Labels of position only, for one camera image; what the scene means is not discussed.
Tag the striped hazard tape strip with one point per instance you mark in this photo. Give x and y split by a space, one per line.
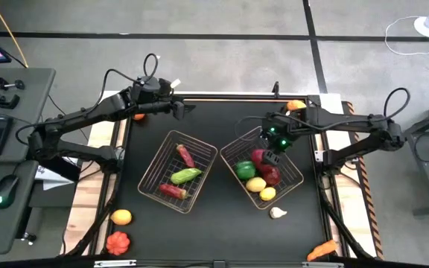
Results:
369 204

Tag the black clamp bracket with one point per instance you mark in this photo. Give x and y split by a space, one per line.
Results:
275 88

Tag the black box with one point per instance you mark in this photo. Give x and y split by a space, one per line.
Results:
56 167

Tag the red orange pumpkin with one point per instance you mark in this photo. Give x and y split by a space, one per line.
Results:
117 243

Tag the long green vegetable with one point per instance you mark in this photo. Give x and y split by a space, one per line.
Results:
185 175

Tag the white metal bracket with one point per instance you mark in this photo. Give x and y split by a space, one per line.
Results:
318 156

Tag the orange carrot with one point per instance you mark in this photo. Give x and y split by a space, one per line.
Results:
322 250

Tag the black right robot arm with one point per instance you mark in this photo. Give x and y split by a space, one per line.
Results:
348 121

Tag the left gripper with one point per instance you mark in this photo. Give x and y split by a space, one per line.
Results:
158 106

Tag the orange yellow mango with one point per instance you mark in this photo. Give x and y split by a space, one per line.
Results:
296 105

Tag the grey desk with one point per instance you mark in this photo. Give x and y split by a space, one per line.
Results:
32 123

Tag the small orange fruit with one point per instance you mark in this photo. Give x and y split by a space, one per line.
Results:
139 117

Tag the dark red fruit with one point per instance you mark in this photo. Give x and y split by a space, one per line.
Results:
272 175
257 155

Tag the small black camera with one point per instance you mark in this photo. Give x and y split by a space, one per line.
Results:
219 264

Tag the black computer mouse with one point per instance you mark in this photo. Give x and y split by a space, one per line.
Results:
6 190

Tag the black aluminium table frame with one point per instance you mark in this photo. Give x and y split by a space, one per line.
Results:
237 97

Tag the yellow lemon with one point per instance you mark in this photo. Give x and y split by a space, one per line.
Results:
267 194
255 184

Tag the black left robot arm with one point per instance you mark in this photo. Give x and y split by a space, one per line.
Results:
88 112

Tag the silver metal bracket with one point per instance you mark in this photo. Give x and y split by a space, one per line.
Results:
322 265
114 263

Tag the white papers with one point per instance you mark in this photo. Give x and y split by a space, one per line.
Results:
52 178

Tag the white garlic bulb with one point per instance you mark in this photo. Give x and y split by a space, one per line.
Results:
277 212

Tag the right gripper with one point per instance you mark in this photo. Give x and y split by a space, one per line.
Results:
285 128

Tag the red chili pepper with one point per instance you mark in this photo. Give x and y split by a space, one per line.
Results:
173 191
185 155

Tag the orange yellow citrus fruit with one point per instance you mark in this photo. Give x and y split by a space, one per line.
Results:
121 217

